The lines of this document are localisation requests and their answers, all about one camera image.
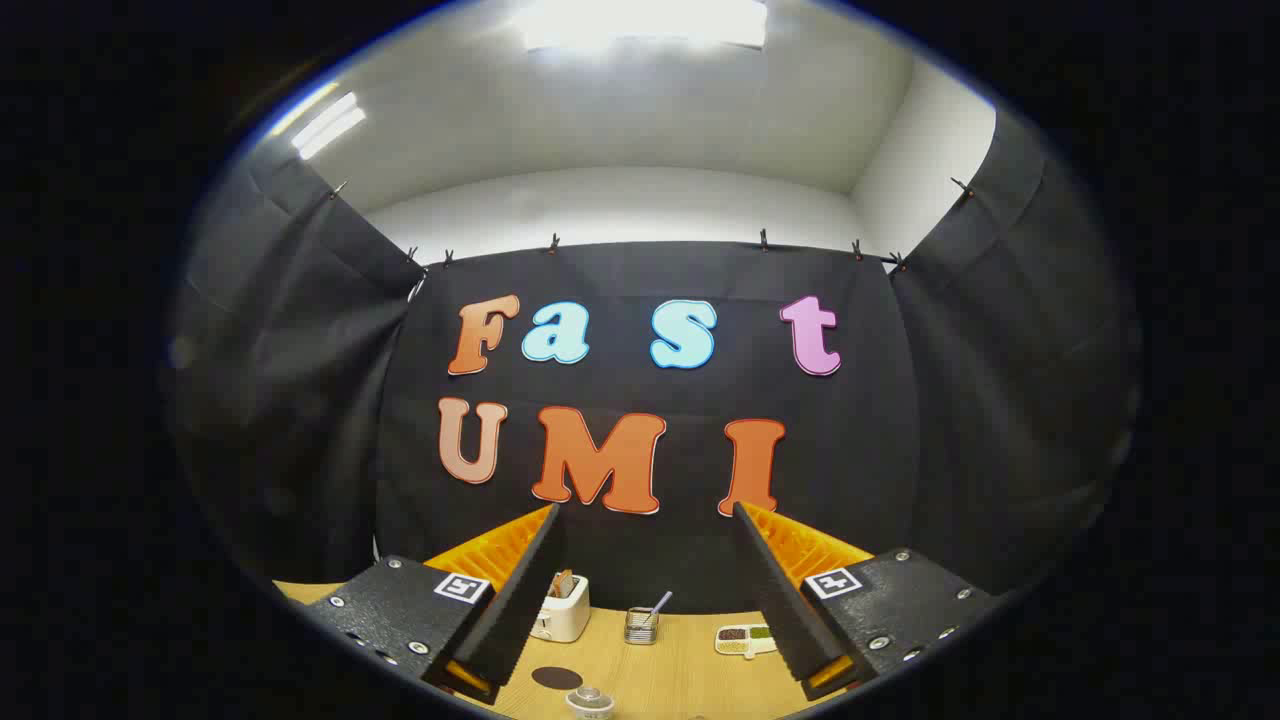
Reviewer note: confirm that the large ceiling light panel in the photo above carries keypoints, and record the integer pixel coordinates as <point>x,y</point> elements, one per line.
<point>640,22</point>

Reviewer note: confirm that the narrow ceiling strip light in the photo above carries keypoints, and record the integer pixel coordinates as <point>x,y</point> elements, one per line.
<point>327,125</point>

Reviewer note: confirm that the striped straw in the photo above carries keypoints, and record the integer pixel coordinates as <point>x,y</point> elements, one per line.
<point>660,603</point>

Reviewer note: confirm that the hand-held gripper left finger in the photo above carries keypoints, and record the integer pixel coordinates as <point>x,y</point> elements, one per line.
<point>520,600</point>

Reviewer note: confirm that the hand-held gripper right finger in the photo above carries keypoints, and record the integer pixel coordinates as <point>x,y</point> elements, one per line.
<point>775,600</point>

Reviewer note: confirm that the cream toaster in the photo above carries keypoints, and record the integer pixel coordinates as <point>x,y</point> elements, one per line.
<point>565,615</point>

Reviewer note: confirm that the white divided snack tray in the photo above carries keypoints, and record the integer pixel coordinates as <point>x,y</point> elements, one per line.
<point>745,640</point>

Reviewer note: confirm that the clear juice bottle white label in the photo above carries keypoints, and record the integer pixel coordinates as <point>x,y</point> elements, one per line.
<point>590,702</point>

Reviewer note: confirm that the black backdrop cloth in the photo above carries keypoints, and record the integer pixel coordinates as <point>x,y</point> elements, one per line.
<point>650,560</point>

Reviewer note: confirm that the wooden table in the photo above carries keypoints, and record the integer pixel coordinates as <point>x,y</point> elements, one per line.
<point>680,680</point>

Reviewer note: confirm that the dark brown round coaster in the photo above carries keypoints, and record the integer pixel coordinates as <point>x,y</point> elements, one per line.
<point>556,678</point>

